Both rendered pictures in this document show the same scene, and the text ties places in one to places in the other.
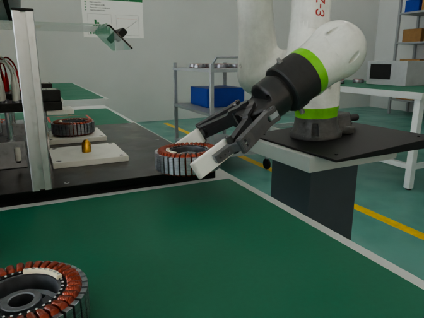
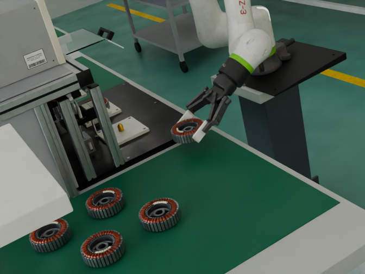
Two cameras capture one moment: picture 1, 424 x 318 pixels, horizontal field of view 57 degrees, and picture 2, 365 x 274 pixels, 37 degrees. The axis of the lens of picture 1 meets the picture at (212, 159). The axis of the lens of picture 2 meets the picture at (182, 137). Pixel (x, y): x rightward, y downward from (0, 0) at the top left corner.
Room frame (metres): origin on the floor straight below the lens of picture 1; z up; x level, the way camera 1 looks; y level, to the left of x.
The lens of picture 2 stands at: (-0.93, 0.01, 1.63)
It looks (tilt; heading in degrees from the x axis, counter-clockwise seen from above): 28 degrees down; 2
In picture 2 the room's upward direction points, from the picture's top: 15 degrees counter-clockwise
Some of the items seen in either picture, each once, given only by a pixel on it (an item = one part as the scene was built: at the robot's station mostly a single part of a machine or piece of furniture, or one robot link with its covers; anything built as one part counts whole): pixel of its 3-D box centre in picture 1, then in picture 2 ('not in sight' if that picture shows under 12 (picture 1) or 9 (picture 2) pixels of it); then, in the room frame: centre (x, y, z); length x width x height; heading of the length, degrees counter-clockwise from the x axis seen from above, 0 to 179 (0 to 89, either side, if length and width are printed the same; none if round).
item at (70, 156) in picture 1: (86, 154); (121, 131); (0.84, 0.28, 0.78); 0.15 x 0.15 x 0.01; 25
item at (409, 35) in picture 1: (419, 35); not in sight; (7.19, -3.65, 1.39); 0.40 x 0.36 x 0.22; 116
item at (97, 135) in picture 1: (74, 135); (96, 112); (1.06, 0.38, 0.78); 0.15 x 0.15 x 0.01; 25
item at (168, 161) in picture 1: (187, 158); (188, 130); (0.64, 0.04, 0.82); 0.11 x 0.11 x 0.04
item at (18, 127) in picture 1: (14, 132); (61, 123); (1.00, 0.51, 0.80); 0.08 x 0.05 x 0.06; 25
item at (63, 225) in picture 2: not in sight; (50, 234); (0.33, 0.48, 0.77); 0.11 x 0.11 x 0.04
